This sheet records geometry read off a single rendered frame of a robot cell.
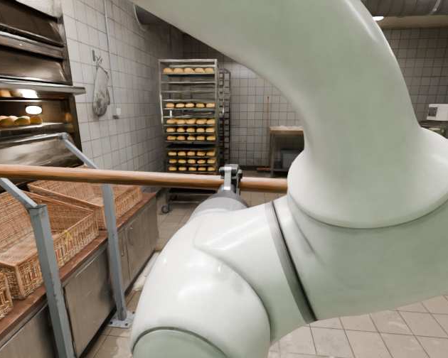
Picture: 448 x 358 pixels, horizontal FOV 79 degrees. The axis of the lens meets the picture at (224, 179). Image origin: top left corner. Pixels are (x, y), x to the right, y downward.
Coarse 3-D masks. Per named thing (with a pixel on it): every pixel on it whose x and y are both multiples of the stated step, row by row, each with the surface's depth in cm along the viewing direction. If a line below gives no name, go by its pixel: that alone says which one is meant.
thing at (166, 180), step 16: (0, 176) 59; (16, 176) 58; (32, 176) 58; (48, 176) 58; (64, 176) 57; (80, 176) 57; (96, 176) 57; (112, 176) 56; (128, 176) 56; (144, 176) 56; (160, 176) 56; (176, 176) 56; (192, 176) 56; (208, 176) 56; (272, 192) 55
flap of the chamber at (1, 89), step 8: (0, 88) 133; (8, 88) 136; (16, 88) 141; (24, 88) 145; (32, 88) 151; (40, 88) 156; (48, 88) 163; (56, 88) 169; (64, 88) 176; (0, 96) 151; (8, 96) 155; (16, 96) 160; (24, 96) 164; (32, 96) 169; (40, 96) 175; (48, 96) 181; (56, 96) 187; (64, 96) 193; (72, 96) 200
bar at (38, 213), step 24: (0, 144) 108; (24, 144) 120; (72, 144) 146; (96, 168) 146; (48, 240) 105; (48, 264) 106; (120, 264) 163; (48, 288) 109; (120, 288) 164; (120, 312) 169
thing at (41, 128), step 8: (16, 128) 162; (24, 128) 164; (32, 128) 170; (40, 128) 176; (48, 128) 183; (56, 128) 190; (64, 128) 198; (72, 128) 207; (0, 136) 148; (8, 136) 153
